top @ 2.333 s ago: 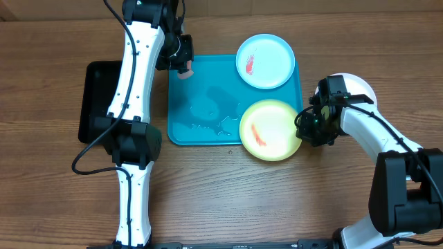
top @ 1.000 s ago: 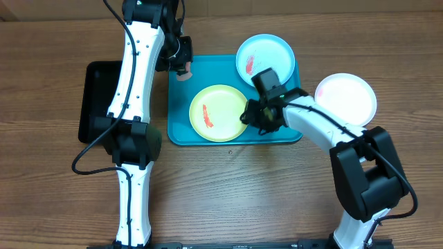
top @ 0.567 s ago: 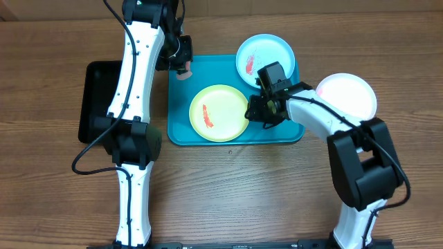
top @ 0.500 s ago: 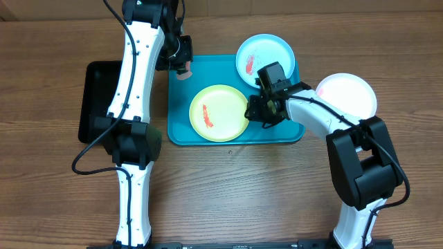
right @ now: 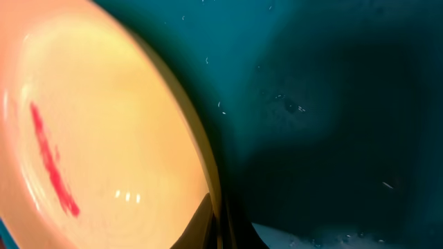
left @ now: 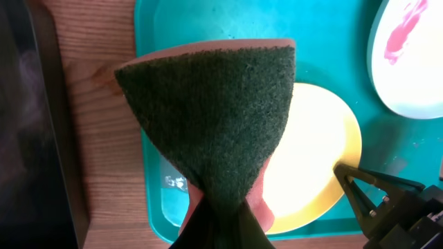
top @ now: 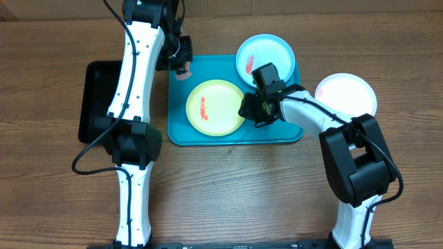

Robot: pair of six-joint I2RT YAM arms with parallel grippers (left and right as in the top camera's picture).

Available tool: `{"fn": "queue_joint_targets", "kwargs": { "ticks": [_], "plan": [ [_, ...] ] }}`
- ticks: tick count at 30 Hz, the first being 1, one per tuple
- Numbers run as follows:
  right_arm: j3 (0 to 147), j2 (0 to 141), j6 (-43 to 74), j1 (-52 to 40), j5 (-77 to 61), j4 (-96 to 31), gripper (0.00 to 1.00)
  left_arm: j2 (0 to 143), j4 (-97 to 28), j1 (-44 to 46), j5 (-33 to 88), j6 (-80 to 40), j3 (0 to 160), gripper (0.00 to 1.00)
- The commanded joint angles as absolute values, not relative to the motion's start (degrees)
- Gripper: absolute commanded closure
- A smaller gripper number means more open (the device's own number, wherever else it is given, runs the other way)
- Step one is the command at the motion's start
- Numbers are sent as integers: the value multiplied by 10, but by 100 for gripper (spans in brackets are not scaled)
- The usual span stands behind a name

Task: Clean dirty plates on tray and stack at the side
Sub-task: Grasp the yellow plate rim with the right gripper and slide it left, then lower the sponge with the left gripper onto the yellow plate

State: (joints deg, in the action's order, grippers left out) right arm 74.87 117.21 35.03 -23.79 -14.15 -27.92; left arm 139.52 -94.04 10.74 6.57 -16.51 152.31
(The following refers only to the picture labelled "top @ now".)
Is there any white plate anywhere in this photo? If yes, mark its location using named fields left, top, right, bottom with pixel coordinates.
left=314, top=73, right=377, bottom=117

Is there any teal plastic tray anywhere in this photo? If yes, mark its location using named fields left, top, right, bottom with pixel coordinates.
left=168, top=55, right=304, bottom=146

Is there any black rectangular tray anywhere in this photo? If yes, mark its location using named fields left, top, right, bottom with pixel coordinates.
left=78, top=60, right=122, bottom=144

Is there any yellow green plate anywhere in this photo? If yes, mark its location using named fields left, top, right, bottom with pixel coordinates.
left=186, top=80, right=244, bottom=136

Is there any green pink sponge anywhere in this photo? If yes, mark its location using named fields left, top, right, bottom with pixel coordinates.
left=175, top=62, right=192, bottom=81

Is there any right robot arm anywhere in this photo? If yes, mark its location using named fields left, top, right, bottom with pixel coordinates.
left=238, top=63, right=404, bottom=248

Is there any light blue plate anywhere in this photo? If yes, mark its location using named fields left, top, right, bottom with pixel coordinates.
left=235, top=34, right=296, bottom=87

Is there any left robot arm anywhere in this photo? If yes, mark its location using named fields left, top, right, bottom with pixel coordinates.
left=91, top=1, right=193, bottom=248

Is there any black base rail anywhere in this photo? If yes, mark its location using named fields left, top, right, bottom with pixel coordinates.
left=86, top=238, right=395, bottom=249

